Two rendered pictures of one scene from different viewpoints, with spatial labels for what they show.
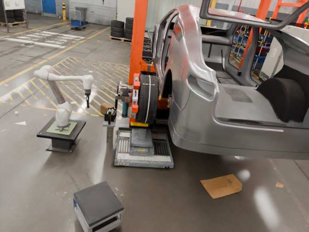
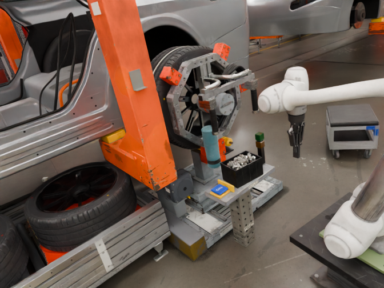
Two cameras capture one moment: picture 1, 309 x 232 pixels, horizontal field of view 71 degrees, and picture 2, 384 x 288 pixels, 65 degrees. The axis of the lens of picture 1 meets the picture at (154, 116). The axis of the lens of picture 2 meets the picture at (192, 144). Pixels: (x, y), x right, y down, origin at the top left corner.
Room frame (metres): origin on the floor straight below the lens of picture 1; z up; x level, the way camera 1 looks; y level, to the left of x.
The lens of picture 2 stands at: (3.65, 1.87, 1.43)
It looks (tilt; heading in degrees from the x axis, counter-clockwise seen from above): 25 degrees down; 244
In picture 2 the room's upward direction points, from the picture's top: 11 degrees counter-clockwise
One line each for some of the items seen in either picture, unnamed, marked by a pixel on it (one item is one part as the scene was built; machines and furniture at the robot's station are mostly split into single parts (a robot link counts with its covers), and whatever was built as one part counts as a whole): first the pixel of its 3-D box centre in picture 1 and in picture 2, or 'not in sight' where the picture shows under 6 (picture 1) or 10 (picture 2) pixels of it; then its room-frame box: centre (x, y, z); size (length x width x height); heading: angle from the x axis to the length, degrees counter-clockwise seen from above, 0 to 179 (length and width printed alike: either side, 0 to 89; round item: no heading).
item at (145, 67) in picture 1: (147, 63); not in sight; (5.14, 0.36, 0.69); 0.52 x 0.17 x 0.35; 99
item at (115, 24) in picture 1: (124, 29); not in sight; (11.28, 2.12, 0.55); 1.40 x 0.80 x 1.09; 90
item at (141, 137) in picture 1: (142, 130); (203, 166); (2.75, 0.14, 0.32); 0.40 x 0.30 x 0.28; 9
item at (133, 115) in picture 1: (134, 98); (207, 100); (2.72, 0.31, 0.85); 0.54 x 0.07 x 0.54; 9
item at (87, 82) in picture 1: (87, 82); (294, 85); (2.64, 0.93, 1.01); 0.13 x 0.11 x 0.16; 9
